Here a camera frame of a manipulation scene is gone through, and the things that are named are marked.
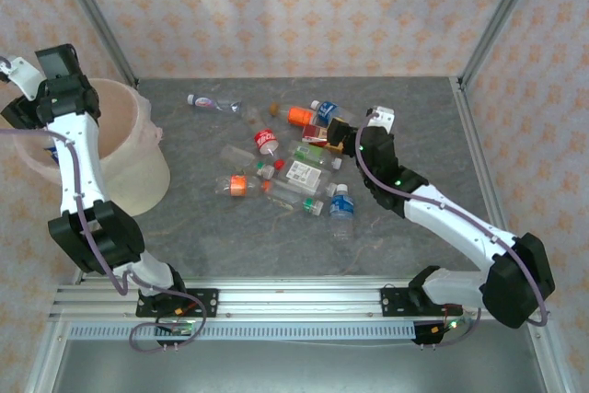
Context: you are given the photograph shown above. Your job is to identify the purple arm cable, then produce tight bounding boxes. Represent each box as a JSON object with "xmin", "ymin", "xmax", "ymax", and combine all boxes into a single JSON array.
[
  {"xmin": 0, "ymin": 55, "xmax": 208, "ymax": 353},
  {"xmin": 353, "ymin": 110, "xmax": 551, "ymax": 348}
]

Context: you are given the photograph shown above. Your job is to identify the crushed clear plastic bottle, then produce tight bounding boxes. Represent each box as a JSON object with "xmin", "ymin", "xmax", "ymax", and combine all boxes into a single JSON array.
[{"xmin": 242, "ymin": 105, "xmax": 264, "ymax": 127}]

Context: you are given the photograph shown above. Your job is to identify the beige plastic bin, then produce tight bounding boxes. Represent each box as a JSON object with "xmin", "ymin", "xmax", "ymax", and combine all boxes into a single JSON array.
[{"xmin": 11, "ymin": 77, "xmax": 172, "ymax": 218}]

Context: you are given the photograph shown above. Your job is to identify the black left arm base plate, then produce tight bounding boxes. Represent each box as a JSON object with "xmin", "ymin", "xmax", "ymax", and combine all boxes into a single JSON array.
[{"xmin": 135, "ymin": 288, "xmax": 220, "ymax": 319}]

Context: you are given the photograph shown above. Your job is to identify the blue label water bottle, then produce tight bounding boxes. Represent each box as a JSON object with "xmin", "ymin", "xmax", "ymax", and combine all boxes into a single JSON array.
[{"xmin": 328, "ymin": 182, "xmax": 357, "ymax": 242}]

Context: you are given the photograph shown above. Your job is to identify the grey metal lower shelf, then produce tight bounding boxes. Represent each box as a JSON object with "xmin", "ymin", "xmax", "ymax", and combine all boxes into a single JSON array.
[{"xmin": 50, "ymin": 340, "xmax": 549, "ymax": 393}]

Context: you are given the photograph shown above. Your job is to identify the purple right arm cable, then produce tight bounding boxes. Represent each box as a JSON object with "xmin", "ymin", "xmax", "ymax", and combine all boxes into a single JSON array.
[{"xmin": 353, "ymin": 110, "xmax": 551, "ymax": 348}]

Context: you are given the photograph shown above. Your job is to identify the aluminium frame leg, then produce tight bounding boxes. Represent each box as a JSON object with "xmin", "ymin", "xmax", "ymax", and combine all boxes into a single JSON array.
[
  {"xmin": 25, "ymin": 318, "xmax": 70, "ymax": 393},
  {"xmin": 526, "ymin": 323, "xmax": 572, "ymax": 393}
]

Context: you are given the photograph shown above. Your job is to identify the pink translucent bin liner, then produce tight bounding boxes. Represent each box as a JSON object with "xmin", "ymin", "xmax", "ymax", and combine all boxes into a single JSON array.
[{"xmin": 11, "ymin": 77, "xmax": 166, "ymax": 182}]

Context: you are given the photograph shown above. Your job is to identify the slotted grey cable duct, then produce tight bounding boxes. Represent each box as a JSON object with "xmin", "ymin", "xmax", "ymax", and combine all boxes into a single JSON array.
[{"xmin": 68, "ymin": 322, "xmax": 418, "ymax": 341}]

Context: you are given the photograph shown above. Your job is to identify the round red label bottle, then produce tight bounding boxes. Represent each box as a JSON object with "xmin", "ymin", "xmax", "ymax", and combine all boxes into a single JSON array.
[{"xmin": 252, "ymin": 127, "xmax": 281, "ymax": 157}]

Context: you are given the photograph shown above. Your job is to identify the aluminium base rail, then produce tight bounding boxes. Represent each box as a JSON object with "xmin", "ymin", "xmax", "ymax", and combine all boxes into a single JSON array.
[{"xmin": 48, "ymin": 276, "xmax": 489, "ymax": 321}]

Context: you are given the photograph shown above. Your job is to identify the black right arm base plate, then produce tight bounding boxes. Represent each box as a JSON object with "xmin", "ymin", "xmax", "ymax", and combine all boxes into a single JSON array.
[{"xmin": 380, "ymin": 286, "xmax": 461, "ymax": 319}]

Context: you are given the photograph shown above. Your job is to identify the aluminium side rail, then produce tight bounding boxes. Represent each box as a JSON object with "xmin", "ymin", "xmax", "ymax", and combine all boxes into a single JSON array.
[{"xmin": 453, "ymin": 75, "xmax": 507, "ymax": 233}]

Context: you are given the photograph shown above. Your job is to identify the green right circuit board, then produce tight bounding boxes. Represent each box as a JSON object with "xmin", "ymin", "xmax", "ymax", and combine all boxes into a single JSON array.
[{"xmin": 432, "ymin": 317, "xmax": 473, "ymax": 334}]

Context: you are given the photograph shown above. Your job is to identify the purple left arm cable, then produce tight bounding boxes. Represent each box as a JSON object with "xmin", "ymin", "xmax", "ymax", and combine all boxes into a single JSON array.
[{"xmin": 0, "ymin": 55, "xmax": 208, "ymax": 353}]

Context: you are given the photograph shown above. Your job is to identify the clear bottle green white cap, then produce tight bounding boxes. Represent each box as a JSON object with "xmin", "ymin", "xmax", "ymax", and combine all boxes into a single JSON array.
[{"xmin": 265, "ymin": 179, "xmax": 325, "ymax": 216}]

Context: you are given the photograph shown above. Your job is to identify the green circuit board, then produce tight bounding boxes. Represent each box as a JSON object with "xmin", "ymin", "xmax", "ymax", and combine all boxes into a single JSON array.
[
  {"xmin": 156, "ymin": 318, "xmax": 194, "ymax": 337},
  {"xmin": 432, "ymin": 317, "xmax": 473, "ymax": 334}
]

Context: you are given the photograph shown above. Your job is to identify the blue label white cap bottle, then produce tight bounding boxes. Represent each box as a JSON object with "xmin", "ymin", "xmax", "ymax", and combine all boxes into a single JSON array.
[{"xmin": 309, "ymin": 98, "xmax": 359, "ymax": 131}]

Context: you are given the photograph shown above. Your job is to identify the aluminium frame post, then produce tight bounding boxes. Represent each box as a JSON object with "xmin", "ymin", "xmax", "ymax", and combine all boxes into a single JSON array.
[
  {"xmin": 49, "ymin": 0, "xmax": 140, "ymax": 89},
  {"xmin": 458, "ymin": 0, "xmax": 549, "ymax": 90}
]

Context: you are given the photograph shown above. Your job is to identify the green left circuit board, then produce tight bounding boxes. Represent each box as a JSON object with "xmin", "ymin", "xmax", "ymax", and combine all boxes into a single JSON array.
[{"xmin": 156, "ymin": 318, "xmax": 194, "ymax": 337}]

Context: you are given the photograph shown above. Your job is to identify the white label plastic bottle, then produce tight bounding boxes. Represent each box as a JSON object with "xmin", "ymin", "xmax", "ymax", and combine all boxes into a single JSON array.
[{"xmin": 274, "ymin": 158, "xmax": 339, "ymax": 198}]

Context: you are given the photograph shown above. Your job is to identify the clear unlabelled plastic bottle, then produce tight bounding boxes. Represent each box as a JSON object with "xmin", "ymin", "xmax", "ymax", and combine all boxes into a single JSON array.
[{"xmin": 220, "ymin": 144, "xmax": 257, "ymax": 169}]

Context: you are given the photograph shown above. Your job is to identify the purple label plastic bottle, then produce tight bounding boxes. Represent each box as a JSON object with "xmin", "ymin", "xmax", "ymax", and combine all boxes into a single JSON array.
[{"xmin": 186, "ymin": 93, "xmax": 244, "ymax": 115}]

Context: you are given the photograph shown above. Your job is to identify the green label plastic bottle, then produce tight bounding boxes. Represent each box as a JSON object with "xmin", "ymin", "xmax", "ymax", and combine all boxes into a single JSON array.
[{"xmin": 286, "ymin": 140, "xmax": 344, "ymax": 170}]

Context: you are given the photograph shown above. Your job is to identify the orange label brown cap bottle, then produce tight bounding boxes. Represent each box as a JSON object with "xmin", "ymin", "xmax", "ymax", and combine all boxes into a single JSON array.
[{"xmin": 269, "ymin": 102, "xmax": 319, "ymax": 128}]

